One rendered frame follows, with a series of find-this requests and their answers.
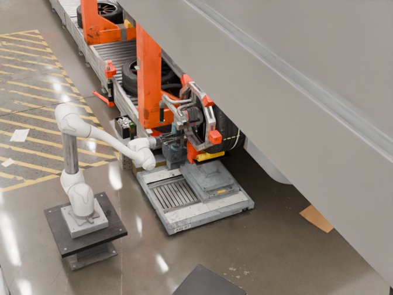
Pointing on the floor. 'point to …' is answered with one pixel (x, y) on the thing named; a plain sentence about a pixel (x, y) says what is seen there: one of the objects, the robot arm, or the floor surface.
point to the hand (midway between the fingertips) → (178, 136)
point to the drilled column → (124, 161)
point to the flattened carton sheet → (316, 218)
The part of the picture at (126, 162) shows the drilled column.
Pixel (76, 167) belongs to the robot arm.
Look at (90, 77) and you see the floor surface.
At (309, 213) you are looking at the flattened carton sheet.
